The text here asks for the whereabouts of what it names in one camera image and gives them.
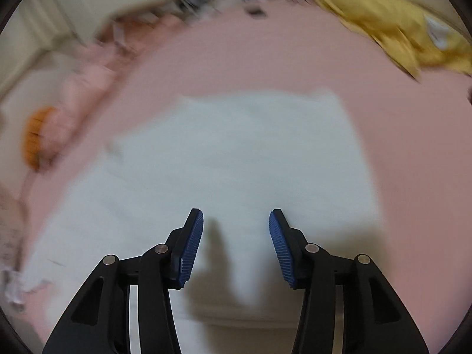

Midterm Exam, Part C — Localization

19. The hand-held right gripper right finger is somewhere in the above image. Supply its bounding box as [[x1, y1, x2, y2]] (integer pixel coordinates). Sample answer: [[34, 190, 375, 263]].
[[268, 208, 430, 354]]

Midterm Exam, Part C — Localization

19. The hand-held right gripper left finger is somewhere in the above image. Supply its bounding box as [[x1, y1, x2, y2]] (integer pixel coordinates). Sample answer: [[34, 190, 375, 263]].
[[42, 208, 204, 354]]

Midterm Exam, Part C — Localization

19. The white towel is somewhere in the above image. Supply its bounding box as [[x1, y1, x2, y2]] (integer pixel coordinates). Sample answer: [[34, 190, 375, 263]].
[[26, 88, 384, 325]]

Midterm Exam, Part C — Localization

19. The orange pumpkin plush pillow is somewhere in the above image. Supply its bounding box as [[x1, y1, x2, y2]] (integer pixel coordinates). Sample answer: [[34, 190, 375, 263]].
[[23, 106, 61, 172]]

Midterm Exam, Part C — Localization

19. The pink bed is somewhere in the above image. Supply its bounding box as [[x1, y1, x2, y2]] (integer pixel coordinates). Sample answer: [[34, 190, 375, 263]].
[[0, 4, 472, 354]]

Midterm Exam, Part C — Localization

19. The pink quilt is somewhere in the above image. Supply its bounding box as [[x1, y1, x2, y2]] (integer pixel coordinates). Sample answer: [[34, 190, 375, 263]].
[[37, 15, 192, 166]]

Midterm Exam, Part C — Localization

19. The yellow pillow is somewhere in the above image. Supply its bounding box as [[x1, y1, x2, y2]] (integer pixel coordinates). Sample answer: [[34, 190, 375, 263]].
[[317, 0, 472, 82]]

